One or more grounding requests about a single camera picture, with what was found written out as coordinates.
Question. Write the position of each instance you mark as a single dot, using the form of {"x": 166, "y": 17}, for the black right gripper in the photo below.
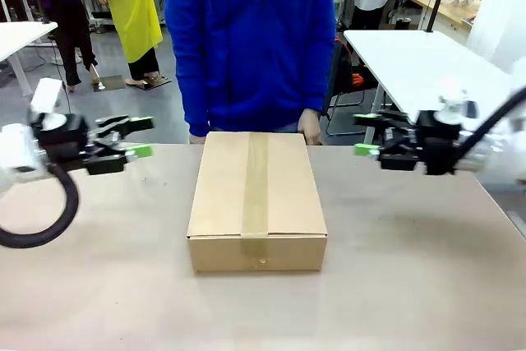
{"x": 441, "y": 145}

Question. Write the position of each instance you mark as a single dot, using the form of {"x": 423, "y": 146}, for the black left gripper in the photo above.
{"x": 61, "y": 139}

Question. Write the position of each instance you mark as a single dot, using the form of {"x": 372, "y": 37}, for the brown cardboard box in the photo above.
{"x": 255, "y": 203}

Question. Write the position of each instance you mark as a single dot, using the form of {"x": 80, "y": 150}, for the person's right hand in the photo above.
{"x": 198, "y": 139}

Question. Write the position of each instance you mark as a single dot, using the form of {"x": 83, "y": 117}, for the person's left hand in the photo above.
{"x": 310, "y": 125}

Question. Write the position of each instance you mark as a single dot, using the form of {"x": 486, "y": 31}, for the shiny metal floor plate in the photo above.
{"x": 110, "y": 82}

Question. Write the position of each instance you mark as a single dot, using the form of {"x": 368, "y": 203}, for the dark floor mat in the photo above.
{"x": 155, "y": 83}

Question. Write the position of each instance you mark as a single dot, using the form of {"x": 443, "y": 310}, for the large white table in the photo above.
{"x": 423, "y": 67}

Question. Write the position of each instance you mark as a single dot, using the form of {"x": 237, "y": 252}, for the black chair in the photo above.
{"x": 343, "y": 75}

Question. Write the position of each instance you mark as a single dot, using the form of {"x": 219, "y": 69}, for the black cylinder container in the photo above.
{"x": 403, "y": 23}

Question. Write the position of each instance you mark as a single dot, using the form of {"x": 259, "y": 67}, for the person in dark clothes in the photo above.
{"x": 74, "y": 18}

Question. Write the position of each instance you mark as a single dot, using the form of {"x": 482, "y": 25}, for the person in yellow apron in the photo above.
{"x": 133, "y": 6}

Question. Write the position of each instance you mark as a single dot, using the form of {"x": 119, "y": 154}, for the wooden table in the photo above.
{"x": 446, "y": 12}

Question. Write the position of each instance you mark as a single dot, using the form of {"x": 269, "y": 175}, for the clear packing tape strip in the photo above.
{"x": 255, "y": 186}

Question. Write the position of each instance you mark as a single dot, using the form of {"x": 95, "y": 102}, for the white table with angled leg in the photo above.
{"x": 20, "y": 38}

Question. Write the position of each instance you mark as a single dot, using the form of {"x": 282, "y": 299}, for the person in blue sweater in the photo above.
{"x": 246, "y": 38}

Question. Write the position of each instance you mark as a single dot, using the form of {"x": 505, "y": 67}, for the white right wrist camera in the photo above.
{"x": 454, "y": 104}

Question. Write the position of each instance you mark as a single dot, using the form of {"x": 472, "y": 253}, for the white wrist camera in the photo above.
{"x": 45, "y": 98}
{"x": 454, "y": 104}

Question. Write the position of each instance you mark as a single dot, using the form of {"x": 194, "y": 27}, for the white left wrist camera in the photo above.
{"x": 45, "y": 98}

